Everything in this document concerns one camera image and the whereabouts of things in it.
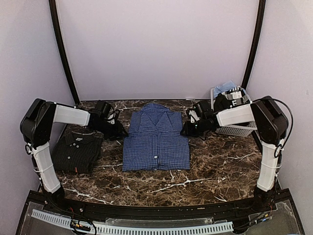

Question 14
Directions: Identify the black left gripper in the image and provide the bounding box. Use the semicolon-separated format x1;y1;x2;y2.
93;119;128;141

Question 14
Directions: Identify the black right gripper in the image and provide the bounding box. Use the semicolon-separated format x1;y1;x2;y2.
180;117;208;137

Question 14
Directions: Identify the blue checkered long sleeve shirt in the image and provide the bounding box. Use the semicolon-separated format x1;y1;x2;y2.
122;103;190;172

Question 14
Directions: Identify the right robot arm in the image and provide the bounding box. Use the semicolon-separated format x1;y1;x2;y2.
180;94;293;212

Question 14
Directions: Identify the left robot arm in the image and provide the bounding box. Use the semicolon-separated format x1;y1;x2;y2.
20;98;128;213

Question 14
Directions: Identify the black garment in basket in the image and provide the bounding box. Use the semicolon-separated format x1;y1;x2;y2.
213;94;232;113

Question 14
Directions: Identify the folded black striped shirt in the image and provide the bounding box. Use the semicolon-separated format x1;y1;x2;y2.
51;132;103;174

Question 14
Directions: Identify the white plastic laundry basket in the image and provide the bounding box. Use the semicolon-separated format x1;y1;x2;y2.
211;88;257;137

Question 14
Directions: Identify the light blue shirt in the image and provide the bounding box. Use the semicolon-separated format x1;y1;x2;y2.
213;80;238;98

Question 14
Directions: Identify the black white plaid shirt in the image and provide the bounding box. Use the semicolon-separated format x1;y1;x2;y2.
222;86;252;108

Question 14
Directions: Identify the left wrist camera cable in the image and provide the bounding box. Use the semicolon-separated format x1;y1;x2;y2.
107;107;121;124

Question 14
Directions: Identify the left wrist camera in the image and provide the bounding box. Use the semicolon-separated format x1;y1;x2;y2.
93;100;112;118

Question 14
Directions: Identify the white slotted cable duct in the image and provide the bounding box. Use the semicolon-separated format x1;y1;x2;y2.
31;209;234;235

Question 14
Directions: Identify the black front rail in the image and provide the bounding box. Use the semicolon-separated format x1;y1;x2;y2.
26;189;291;221

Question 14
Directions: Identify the left black corner post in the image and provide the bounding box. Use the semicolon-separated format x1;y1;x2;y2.
48;0;80;105

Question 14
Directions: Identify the black corner post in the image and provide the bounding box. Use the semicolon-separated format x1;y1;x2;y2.
48;0;80;105
241;0;266;90

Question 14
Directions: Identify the right black corner post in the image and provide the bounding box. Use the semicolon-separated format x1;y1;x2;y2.
241;0;266;90

